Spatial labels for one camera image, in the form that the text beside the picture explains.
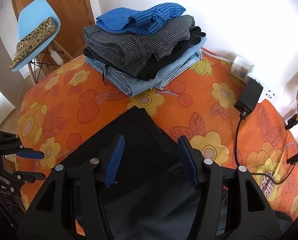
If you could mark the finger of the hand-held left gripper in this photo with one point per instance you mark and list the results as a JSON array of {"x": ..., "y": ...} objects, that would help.
[
  {"x": 28, "y": 177},
  {"x": 30, "y": 155}
]

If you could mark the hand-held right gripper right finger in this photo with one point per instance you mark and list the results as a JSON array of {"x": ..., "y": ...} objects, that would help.
[{"x": 187, "y": 162}]

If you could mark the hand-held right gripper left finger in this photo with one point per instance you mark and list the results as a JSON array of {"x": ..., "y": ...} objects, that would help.
[{"x": 114, "y": 160}]

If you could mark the black pants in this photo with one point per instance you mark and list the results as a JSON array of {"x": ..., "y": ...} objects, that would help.
[{"x": 144, "y": 135}]

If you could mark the orange floral blanket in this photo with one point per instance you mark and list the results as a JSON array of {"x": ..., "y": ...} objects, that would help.
[{"x": 189, "y": 100}]

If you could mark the light blue folded jeans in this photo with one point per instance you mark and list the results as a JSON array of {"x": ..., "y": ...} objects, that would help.
[{"x": 124, "y": 82}]

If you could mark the black power adapter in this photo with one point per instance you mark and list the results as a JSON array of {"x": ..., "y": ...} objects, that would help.
[{"x": 250, "y": 95}]

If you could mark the white power strip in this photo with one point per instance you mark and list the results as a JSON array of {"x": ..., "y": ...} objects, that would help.
[{"x": 241, "y": 67}]

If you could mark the leopard print cushion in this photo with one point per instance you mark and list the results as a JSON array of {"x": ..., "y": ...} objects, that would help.
[{"x": 31, "y": 45}]

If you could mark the grey houndstooth folded garment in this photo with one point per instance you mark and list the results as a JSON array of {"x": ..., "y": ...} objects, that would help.
[{"x": 119, "y": 42}]

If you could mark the black folded garment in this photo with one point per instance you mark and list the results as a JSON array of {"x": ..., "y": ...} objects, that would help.
[{"x": 194, "y": 36}]

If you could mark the light blue chair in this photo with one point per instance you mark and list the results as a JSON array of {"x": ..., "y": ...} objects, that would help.
[{"x": 31, "y": 22}]

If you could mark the blue striped folded garment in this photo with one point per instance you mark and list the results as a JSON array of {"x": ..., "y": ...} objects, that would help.
[{"x": 119, "y": 20}]

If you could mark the wooden door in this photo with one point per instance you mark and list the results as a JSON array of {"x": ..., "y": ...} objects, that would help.
[{"x": 71, "y": 10}]

